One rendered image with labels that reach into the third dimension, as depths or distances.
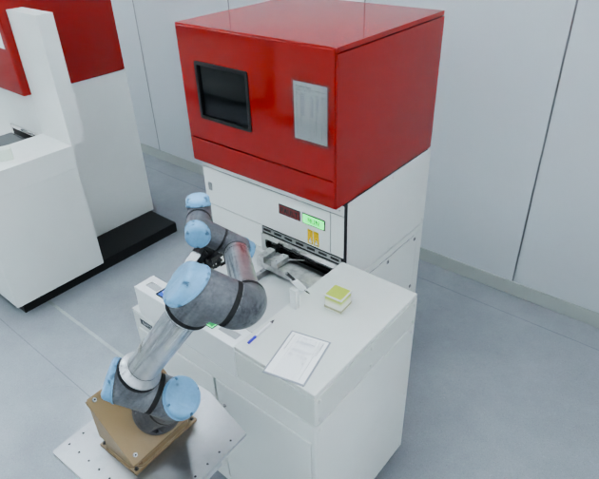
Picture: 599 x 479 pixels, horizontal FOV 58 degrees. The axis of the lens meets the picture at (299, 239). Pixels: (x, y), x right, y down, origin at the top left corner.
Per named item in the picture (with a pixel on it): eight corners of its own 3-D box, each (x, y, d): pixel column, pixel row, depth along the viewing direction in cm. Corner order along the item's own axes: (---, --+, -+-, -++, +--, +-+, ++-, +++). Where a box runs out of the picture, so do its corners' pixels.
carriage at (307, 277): (269, 257, 244) (268, 251, 243) (334, 286, 224) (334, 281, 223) (257, 264, 239) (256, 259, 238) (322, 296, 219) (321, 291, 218)
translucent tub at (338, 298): (335, 297, 200) (335, 283, 197) (352, 304, 197) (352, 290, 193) (323, 308, 195) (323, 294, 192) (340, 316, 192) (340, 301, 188)
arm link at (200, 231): (225, 239, 157) (226, 220, 166) (191, 222, 153) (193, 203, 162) (213, 258, 160) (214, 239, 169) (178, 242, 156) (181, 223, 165)
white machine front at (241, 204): (215, 226, 274) (204, 153, 252) (345, 286, 229) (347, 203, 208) (210, 229, 272) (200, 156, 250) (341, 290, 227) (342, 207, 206)
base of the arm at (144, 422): (151, 446, 159) (164, 442, 152) (121, 405, 159) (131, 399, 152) (189, 412, 169) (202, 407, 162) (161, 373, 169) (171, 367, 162)
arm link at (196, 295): (143, 423, 148) (242, 307, 120) (89, 407, 143) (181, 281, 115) (150, 386, 158) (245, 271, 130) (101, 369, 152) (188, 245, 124)
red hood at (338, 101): (297, 112, 295) (293, -6, 263) (431, 146, 251) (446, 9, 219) (192, 159, 247) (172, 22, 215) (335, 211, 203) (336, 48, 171)
